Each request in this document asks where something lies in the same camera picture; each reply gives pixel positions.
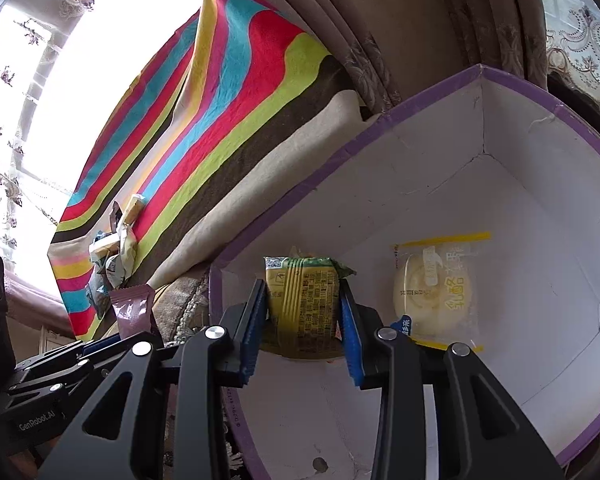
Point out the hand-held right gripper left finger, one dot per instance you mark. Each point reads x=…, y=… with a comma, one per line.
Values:
x=252, y=332

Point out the white cardboard box purple rim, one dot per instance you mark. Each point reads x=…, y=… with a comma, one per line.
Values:
x=525, y=220

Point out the brown patterned rug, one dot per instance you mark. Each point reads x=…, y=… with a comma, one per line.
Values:
x=185, y=305

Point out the beige patterned curtain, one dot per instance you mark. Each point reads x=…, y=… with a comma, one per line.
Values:
x=405, y=10

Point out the striped colourful blanket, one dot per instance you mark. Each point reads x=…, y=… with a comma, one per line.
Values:
x=220, y=110

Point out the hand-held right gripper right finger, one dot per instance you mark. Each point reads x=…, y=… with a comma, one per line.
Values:
x=351, y=340

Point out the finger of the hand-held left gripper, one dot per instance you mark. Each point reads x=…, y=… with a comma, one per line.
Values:
x=55, y=387
x=105, y=346

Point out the clear packet white bun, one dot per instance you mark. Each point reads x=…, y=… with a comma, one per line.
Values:
x=432, y=290

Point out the pale yellow cake packet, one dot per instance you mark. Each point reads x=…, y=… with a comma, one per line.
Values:
x=134, y=206

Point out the mauve snack packet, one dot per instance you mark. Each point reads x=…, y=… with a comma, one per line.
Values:
x=130, y=310
x=116, y=217

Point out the clear packet yellow bun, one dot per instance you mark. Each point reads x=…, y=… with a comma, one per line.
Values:
x=102, y=247

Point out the blue cartoon snack packet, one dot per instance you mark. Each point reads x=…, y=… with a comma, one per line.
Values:
x=99, y=300

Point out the green yellow snack packet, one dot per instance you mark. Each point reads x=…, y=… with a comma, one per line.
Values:
x=122, y=255
x=305, y=305

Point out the white lace curtain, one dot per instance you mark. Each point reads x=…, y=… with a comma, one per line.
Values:
x=580, y=40
x=70, y=5

